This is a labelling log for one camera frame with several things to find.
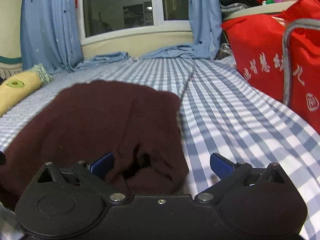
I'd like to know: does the white shelf unit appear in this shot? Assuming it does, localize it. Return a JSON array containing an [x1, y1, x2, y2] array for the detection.
[[219, 0, 294, 21]]

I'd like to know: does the grey bag strap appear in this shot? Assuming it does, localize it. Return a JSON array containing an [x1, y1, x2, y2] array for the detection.
[[281, 18, 320, 108]]

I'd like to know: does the striped teal headboard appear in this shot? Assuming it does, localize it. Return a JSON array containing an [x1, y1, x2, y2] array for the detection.
[[0, 56, 22, 79]]

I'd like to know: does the right blue star curtain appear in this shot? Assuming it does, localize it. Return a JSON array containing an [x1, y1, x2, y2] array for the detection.
[[188, 0, 222, 60]]

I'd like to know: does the left blue star curtain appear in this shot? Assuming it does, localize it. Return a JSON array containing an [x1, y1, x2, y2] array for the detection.
[[20, 0, 84, 74]]

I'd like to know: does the red fabric bag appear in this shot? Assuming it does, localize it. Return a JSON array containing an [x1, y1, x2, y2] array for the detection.
[[221, 0, 319, 131]]

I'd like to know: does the white framed window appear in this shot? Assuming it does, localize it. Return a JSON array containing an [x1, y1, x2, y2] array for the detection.
[[75, 0, 190, 46]]

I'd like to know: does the yellow avocado pillow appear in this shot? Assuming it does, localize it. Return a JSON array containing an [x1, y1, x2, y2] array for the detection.
[[0, 64, 54, 116]]

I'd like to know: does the maroon garment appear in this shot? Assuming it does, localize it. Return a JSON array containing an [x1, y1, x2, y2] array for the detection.
[[1, 80, 189, 209]]

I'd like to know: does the blue checkered bed sheet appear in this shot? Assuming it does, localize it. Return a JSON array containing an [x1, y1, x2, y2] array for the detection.
[[1, 57, 319, 239]]

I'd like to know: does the blue star curtain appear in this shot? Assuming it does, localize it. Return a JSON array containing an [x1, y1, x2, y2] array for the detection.
[[20, 0, 84, 74], [188, 0, 222, 60]]

